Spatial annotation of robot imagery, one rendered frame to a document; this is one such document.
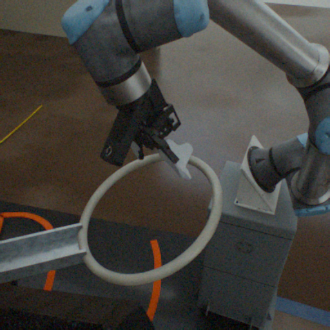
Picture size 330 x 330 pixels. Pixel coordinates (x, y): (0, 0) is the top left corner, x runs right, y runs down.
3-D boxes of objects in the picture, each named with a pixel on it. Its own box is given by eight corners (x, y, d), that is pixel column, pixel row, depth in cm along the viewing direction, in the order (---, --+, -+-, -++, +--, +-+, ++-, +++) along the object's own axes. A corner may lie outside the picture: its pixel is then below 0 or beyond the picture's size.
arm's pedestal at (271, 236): (207, 249, 249) (218, 152, 196) (280, 270, 235) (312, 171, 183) (186, 312, 212) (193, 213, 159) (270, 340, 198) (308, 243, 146)
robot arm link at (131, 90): (116, 91, 56) (84, 83, 63) (129, 113, 60) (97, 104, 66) (152, 57, 59) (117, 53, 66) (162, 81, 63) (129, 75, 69)
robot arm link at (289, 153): (285, 150, 164) (321, 135, 153) (294, 184, 157) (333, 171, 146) (268, 141, 154) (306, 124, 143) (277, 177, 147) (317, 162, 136)
